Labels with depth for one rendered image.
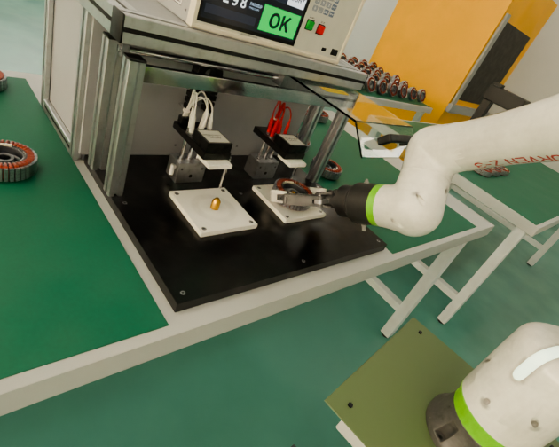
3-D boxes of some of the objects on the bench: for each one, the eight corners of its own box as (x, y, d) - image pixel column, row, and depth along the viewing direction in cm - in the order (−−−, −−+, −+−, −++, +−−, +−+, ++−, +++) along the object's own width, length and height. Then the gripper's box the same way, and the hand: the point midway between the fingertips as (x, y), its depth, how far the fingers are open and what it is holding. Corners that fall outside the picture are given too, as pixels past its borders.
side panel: (86, 160, 91) (103, 14, 74) (73, 160, 89) (87, 11, 72) (52, 105, 106) (60, -27, 89) (40, 104, 104) (45, -31, 87)
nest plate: (324, 217, 106) (326, 214, 106) (285, 223, 96) (287, 219, 96) (291, 186, 114) (292, 183, 114) (251, 189, 104) (253, 184, 104)
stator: (44, 182, 79) (45, 166, 77) (-24, 185, 71) (-26, 168, 69) (27, 152, 85) (27, 137, 83) (-38, 153, 77) (-39, 137, 75)
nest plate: (255, 228, 90) (257, 223, 89) (200, 237, 80) (201, 232, 79) (223, 191, 98) (224, 187, 97) (168, 195, 88) (169, 191, 87)
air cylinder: (272, 178, 114) (279, 161, 111) (253, 179, 109) (259, 162, 106) (263, 168, 117) (269, 152, 114) (243, 169, 112) (249, 152, 109)
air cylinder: (201, 182, 98) (208, 163, 95) (174, 183, 93) (179, 163, 90) (192, 170, 100) (197, 152, 98) (165, 171, 95) (169, 152, 92)
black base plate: (383, 250, 108) (387, 244, 107) (174, 313, 65) (177, 303, 64) (283, 160, 133) (286, 154, 132) (83, 162, 90) (84, 153, 89)
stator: (317, 210, 105) (322, 199, 104) (287, 214, 98) (293, 202, 96) (292, 186, 111) (296, 176, 109) (262, 189, 104) (267, 176, 102)
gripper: (319, 224, 81) (254, 211, 97) (384, 213, 98) (319, 203, 113) (320, 188, 80) (254, 181, 95) (386, 183, 97) (320, 177, 112)
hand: (293, 193), depth 103 cm, fingers open, 13 cm apart
